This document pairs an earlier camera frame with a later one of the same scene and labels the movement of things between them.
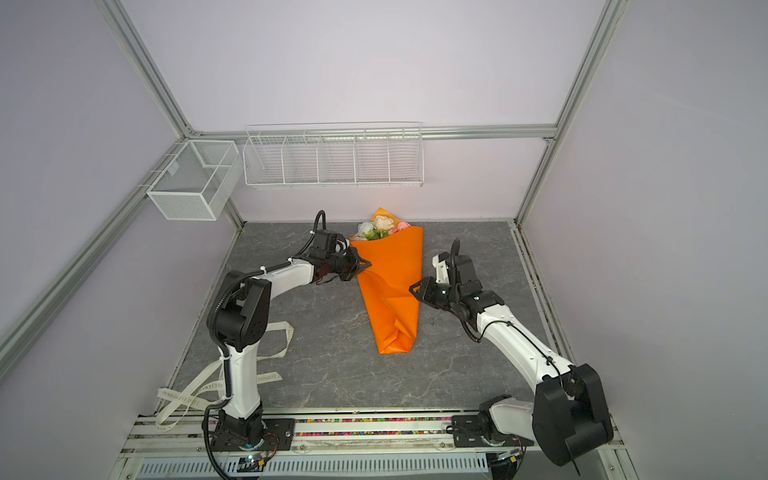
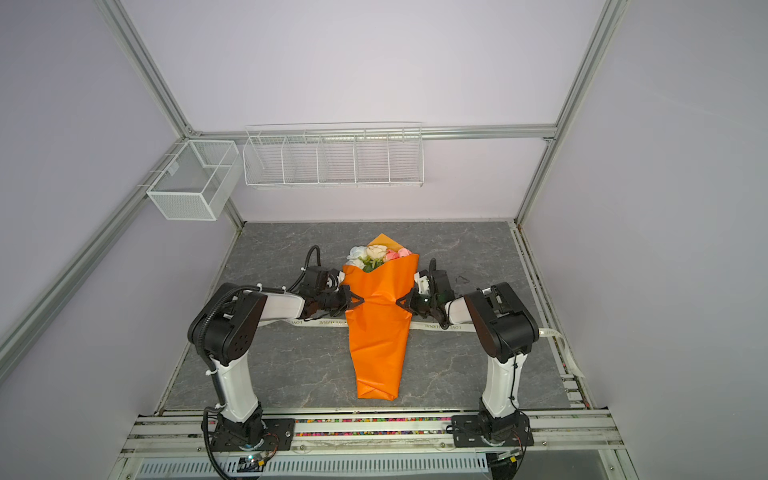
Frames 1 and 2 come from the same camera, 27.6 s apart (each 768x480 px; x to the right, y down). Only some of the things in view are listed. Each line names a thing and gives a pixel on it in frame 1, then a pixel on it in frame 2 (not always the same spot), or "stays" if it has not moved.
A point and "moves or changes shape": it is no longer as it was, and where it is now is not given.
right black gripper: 426,290 → 411,304
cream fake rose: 384,222 → 376,252
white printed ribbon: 209,385 → 422,325
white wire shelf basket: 349,155 stays
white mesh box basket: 195,181 stays
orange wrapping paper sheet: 394,251 moves or changes shape
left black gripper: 357,264 → 346,296
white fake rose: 366,226 moves or changes shape
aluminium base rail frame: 346,437 stays
